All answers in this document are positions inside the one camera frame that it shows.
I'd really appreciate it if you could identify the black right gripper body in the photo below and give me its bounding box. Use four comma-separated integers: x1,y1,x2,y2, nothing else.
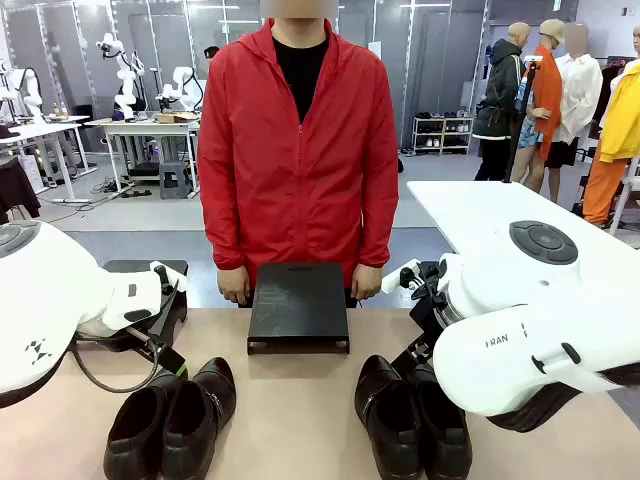
408,287,448,351

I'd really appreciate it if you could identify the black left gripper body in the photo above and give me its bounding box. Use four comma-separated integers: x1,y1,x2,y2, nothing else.
128,327,187,374

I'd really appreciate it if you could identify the person's left forearm red sleeve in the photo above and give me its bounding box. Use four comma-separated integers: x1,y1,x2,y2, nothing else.
355,189,400,271

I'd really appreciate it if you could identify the person's right forearm red sleeve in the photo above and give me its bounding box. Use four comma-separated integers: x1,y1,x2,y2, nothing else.
198,189,247,274

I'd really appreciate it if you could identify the black flat shoe stand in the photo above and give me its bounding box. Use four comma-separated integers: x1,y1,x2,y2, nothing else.
246,262,351,356
74,259,190,353

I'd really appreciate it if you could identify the person in red jacket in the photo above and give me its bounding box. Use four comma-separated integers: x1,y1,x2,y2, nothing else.
197,0,401,309

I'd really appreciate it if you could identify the person's left hand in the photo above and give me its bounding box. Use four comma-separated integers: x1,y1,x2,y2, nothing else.
350,264,385,301

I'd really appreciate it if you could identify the person's right hand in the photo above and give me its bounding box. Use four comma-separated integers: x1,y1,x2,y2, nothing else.
217,267,251,306

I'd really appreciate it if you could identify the grey step stool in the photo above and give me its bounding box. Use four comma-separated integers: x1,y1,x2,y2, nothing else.
158,161,194,200

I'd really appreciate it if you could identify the white shoe rack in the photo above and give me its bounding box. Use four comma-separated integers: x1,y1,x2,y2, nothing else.
412,114,474,156

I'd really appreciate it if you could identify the black hanging garment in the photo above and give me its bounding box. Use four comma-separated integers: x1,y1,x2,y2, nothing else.
0,157,42,225

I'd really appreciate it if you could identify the white workbench table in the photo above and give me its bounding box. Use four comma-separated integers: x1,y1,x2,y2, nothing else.
0,115,99,201
83,117,202,197

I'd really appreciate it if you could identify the brown cardboard box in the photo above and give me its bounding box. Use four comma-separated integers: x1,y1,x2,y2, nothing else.
154,111,200,125

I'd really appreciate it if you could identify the mannequin in dark jacket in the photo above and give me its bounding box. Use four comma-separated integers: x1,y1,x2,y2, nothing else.
472,22,532,182

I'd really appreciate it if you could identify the mannequin in orange top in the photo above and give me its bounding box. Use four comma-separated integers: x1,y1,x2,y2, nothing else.
510,18,566,204

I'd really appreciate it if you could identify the mannequin in yellow jacket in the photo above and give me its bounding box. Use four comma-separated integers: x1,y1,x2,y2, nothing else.
582,34,640,229

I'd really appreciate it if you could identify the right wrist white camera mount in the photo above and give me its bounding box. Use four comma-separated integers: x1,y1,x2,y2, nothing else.
382,259,424,295

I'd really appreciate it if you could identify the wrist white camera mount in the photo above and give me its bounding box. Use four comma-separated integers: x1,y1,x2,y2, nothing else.
382,259,424,295
149,264,188,297

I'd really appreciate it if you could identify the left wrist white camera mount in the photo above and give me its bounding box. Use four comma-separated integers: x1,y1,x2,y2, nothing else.
149,264,188,297

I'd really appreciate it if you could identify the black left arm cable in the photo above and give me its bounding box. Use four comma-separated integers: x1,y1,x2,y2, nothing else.
67,335,166,395

